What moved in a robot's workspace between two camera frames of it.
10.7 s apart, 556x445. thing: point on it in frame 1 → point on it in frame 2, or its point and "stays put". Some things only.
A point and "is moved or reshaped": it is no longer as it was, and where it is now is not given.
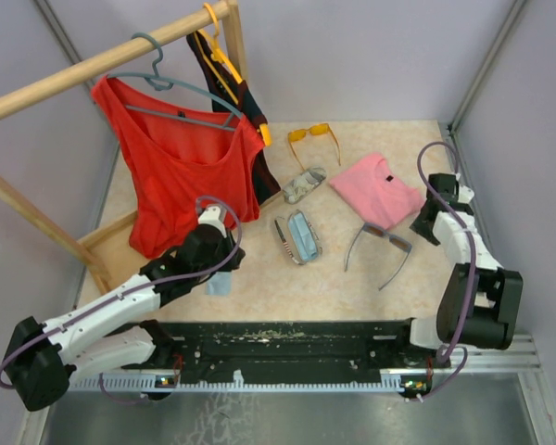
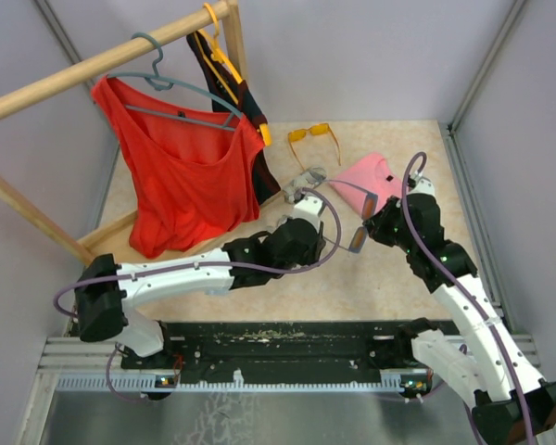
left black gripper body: x=223 y=252 → x=311 y=257
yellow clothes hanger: x=213 y=52 stays put
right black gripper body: x=423 y=228 → x=387 y=228
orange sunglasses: x=316 y=130 stays put
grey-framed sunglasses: x=394 y=239 is moved or reshaped
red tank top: x=177 y=162 stays put
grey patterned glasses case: x=303 y=184 stays put
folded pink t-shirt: x=374 y=190 stays put
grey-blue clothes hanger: x=164 y=83 stays put
